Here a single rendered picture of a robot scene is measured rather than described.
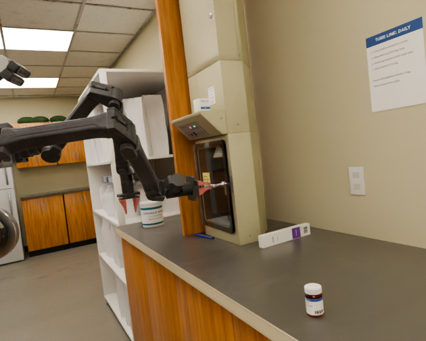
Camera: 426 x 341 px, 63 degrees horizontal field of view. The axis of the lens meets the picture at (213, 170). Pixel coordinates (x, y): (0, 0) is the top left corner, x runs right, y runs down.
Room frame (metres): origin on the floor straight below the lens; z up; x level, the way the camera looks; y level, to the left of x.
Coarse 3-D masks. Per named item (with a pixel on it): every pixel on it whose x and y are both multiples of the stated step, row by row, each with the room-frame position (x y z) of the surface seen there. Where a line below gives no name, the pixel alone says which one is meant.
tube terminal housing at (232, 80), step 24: (216, 72) 1.45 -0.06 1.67; (240, 72) 1.47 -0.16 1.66; (192, 96) 1.68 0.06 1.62; (216, 96) 1.47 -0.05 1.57; (240, 96) 1.46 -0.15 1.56; (240, 120) 1.45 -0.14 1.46; (240, 144) 1.45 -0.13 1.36; (240, 168) 1.44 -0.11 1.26; (240, 192) 1.44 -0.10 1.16; (240, 216) 1.43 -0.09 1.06; (264, 216) 1.62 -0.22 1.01; (240, 240) 1.42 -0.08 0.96
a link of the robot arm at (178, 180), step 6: (174, 174) 1.35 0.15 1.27; (180, 174) 1.35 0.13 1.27; (162, 180) 1.41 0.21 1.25; (168, 180) 1.33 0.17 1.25; (174, 180) 1.33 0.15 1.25; (180, 180) 1.34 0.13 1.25; (162, 186) 1.39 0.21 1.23; (168, 186) 1.34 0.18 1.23; (174, 186) 1.33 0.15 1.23; (180, 186) 1.33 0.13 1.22; (162, 192) 1.38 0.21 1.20; (174, 192) 1.36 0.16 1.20; (150, 198) 1.36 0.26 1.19; (156, 198) 1.36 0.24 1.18; (162, 198) 1.37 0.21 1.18
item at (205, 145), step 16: (208, 144) 1.54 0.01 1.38; (224, 144) 1.42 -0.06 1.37; (208, 160) 1.56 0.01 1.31; (224, 160) 1.42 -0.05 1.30; (224, 176) 1.44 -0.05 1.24; (208, 192) 1.60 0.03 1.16; (224, 192) 1.45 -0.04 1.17; (208, 208) 1.62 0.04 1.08; (224, 208) 1.47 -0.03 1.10; (208, 224) 1.63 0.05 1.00; (224, 224) 1.48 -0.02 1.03
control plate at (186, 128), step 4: (188, 124) 1.54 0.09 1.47; (192, 124) 1.51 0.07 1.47; (196, 124) 1.49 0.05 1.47; (180, 128) 1.63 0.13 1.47; (184, 128) 1.60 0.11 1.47; (188, 128) 1.57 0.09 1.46; (192, 128) 1.54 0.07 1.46; (196, 128) 1.52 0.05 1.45; (200, 128) 1.49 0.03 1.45; (184, 132) 1.64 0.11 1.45; (188, 132) 1.61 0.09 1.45; (192, 132) 1.58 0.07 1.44; (196, 132) 1.55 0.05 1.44; (200, 132) 1.53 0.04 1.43; (204, 132) 1.50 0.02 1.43; (192, 136) 1.63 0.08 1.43; (196, 136) 1.60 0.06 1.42; (200, 136) 1.57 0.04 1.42
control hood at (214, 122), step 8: (200, 112) 1.37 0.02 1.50; (208, 112) 1.39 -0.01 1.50; (216, 112) 1.40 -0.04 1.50; (224, 112) 1.42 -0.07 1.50; (176, 120) 1.59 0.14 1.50; (184, 120) 1.53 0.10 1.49; (192, 120) 1.48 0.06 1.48; (200, 120) 1.43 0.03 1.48; (208, 120) 1.39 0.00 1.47; (216, 120) 1.40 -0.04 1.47; (224, 120) 1.42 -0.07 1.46; (176, 128) 1.66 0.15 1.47; (208, 128) 1.44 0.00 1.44; (216, 128) 1.40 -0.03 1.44; (224, 128) 1.42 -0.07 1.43; (208, 136) 1.51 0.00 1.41
